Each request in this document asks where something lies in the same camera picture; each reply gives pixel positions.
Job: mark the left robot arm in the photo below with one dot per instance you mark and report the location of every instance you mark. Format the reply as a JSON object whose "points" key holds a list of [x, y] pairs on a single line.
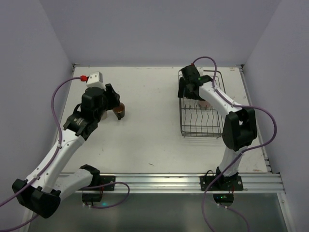
{"points": [[42, 191]]}

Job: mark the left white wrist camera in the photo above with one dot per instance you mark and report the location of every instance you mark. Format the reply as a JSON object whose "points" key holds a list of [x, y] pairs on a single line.
{"points": [[95, 80]]}

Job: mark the dark brown mug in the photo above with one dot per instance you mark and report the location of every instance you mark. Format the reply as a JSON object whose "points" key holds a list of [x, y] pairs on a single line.
{"points": [[119, 111]]}

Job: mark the beige cup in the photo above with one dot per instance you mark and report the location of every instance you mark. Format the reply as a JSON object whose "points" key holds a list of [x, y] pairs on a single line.
{"points": [[104, 115]]}

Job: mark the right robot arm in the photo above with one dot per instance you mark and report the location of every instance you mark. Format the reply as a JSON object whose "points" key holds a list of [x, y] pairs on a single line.
{"points": [[239, 128]]}

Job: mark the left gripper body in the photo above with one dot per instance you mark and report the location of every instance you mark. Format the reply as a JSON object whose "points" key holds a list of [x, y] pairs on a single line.
{"points": [[112, 95]]}

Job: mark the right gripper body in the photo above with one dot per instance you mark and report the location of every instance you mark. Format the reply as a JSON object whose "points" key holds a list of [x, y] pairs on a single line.
{"points": [[184, 89]]}

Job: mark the aluminium mounting rail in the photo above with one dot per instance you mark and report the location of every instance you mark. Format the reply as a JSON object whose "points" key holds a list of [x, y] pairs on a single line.
{"points": [[190, 183]]}

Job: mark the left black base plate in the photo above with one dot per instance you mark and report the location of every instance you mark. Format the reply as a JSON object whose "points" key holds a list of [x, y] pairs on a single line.
{"points": [[106, 181]]}

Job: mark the pink cup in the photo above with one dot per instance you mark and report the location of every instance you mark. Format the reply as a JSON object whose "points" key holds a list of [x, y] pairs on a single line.
{"points": [[204, 104]]}

